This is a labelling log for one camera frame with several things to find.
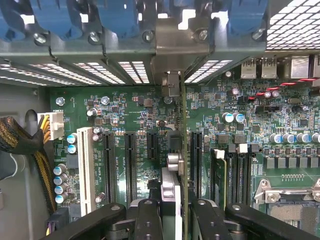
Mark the grey metal PC case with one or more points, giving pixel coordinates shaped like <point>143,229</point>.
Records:
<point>20,100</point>

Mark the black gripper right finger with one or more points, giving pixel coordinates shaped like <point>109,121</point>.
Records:
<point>207,222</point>

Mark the white power connector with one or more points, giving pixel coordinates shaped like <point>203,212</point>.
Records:
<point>53,125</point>

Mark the silver rear port housing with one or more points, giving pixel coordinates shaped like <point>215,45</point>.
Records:
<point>300,67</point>
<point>269,68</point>
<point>248,68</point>

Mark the green motherboard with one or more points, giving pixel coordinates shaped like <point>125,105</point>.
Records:
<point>140,110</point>

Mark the metal CPU socket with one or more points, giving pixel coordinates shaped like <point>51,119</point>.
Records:
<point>287,200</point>

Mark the black RAM slot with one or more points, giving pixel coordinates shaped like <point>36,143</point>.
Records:
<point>243,180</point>
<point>231,180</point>

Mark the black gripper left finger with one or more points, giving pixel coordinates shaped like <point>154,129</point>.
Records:
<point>147,220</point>

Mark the RAM stick with white clip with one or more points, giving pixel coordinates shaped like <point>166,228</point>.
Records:
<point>221,180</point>

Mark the white PCI expansion slot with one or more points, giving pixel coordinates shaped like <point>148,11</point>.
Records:
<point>86,172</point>

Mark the silver bracket screw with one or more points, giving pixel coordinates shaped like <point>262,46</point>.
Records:
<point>94,37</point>
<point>40,38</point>
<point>148,35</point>
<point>258,34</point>
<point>203,35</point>

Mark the long black expansion slot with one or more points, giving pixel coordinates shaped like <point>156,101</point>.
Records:
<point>109,170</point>
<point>130,170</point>
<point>197,162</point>

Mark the short black expansion slot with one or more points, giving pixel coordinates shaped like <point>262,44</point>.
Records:
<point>152,146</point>

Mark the blue slot retention clip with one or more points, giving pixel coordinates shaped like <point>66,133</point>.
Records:
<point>117,17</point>
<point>57,17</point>
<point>247,17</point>

